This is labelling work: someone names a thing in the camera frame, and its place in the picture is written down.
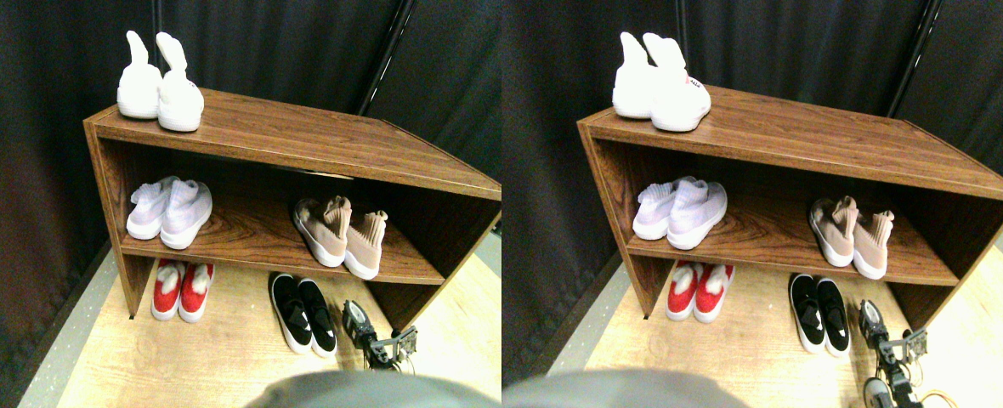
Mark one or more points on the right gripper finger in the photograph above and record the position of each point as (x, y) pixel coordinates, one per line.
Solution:
(873, 321)
(357, 321)

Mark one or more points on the black shoe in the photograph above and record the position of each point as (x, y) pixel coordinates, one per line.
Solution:
(806, 316)
(291, 316)
(320, 321)
(835, 321)

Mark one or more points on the beige shoe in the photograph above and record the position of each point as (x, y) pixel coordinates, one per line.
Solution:
(365, 251)
(833, 234)
(871, 251)
(323, 234)

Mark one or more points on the brown shoe rack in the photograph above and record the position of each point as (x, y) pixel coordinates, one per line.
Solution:
(807, 140)
(314, 140)

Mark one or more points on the lilac shoe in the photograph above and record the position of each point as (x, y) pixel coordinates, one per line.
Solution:
(651, 218)
(695, 217)
(185, 217)
(144, 217)

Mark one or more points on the black curtain stand pole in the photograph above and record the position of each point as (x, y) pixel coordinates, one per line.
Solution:
(681, 17)
(387, 51)
(914, 51)
(157, 17)

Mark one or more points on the white shoe with red mark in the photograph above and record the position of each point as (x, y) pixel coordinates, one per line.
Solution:
(682, 104)
(180, 104)

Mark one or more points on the black bracket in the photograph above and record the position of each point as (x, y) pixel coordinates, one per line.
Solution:
(399, 342)

